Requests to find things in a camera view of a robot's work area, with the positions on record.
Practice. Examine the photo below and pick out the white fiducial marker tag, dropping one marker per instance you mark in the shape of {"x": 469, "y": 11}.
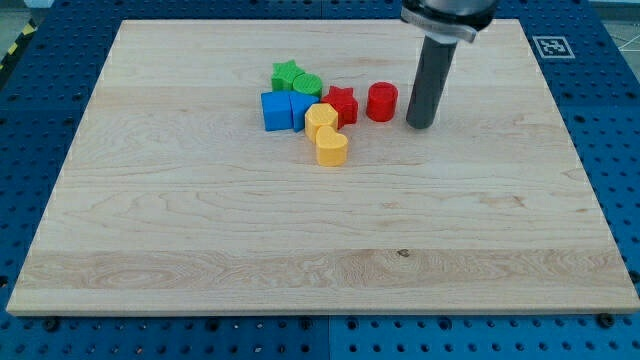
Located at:
{"x": 553, "y": 47}

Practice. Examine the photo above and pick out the light wooden board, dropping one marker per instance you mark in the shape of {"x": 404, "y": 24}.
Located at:
{"x": 174, "y": 200}

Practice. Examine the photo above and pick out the yellow heart block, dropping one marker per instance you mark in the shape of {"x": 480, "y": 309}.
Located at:
{"x": 331, "y": 147}

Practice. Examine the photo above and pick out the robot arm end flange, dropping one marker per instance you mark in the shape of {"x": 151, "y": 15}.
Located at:
{"x": 449, "y": 21}

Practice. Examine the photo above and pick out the blue triangle block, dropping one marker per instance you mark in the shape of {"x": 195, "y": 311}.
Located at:
{"x": 300, "y": 103}

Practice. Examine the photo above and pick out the red cylinder block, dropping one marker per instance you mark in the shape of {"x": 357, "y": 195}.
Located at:
{"x": 381, "y": 101}

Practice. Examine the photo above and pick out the yellow hexagon block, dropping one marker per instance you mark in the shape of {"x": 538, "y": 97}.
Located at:
{"x": 317, "y": 116}

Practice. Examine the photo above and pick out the blue cube block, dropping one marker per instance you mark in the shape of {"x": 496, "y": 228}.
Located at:
{"x": 277, "y": 112}

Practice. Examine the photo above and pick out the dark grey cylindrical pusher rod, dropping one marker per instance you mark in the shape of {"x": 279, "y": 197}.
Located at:
{"x": 430, "y": 79}

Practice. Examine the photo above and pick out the green star block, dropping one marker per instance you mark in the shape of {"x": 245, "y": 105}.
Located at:
{"x": 284, "y": 74}

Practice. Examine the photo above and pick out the green cylinder block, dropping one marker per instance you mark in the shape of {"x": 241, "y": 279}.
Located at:
{"x": 309, "y": 84}

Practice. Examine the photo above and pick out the red star block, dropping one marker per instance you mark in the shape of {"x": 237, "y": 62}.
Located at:
{"x": 344, "y": 102}

